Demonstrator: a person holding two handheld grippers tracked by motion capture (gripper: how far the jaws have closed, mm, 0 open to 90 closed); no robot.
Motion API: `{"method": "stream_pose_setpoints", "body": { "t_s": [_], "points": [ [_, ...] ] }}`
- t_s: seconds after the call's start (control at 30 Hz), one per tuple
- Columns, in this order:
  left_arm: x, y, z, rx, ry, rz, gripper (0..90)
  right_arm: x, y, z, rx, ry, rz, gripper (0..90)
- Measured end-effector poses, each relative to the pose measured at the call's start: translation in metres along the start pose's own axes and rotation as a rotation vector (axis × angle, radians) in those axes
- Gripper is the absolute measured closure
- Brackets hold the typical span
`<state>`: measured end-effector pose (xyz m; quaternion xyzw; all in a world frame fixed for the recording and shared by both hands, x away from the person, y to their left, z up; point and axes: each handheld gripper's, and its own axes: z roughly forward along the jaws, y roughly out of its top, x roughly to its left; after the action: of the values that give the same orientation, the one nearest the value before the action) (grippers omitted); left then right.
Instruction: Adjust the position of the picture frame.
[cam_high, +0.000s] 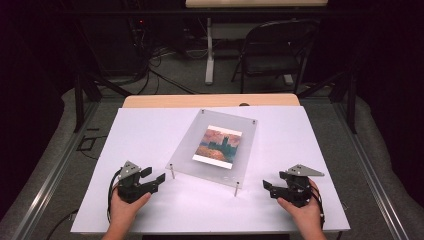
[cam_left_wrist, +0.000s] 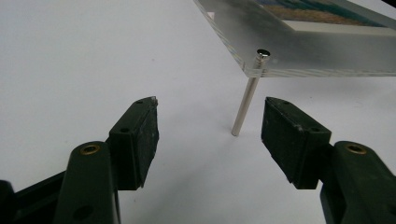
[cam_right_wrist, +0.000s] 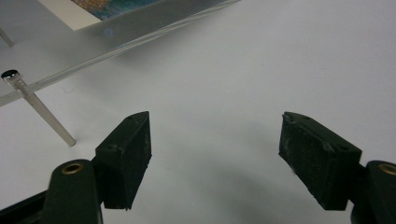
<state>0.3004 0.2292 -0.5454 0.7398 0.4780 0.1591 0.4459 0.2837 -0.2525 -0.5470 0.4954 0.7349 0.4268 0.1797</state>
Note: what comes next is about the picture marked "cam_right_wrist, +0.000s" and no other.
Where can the colourful art print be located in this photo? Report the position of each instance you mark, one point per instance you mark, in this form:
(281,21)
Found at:
(93,9)

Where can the clear acrylic photo frame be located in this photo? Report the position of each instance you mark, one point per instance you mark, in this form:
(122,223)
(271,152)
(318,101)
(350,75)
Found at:
(46,53)

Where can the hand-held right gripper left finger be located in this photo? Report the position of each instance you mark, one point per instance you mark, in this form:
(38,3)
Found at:
(124,161)

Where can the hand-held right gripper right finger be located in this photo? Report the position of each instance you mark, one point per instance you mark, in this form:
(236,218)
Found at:
(317,165)

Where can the white table sheet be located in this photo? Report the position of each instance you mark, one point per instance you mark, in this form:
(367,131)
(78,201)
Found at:
(218,93)

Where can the silver metal standoff pin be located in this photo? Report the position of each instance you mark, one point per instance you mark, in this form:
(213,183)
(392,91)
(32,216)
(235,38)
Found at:
(40,109)

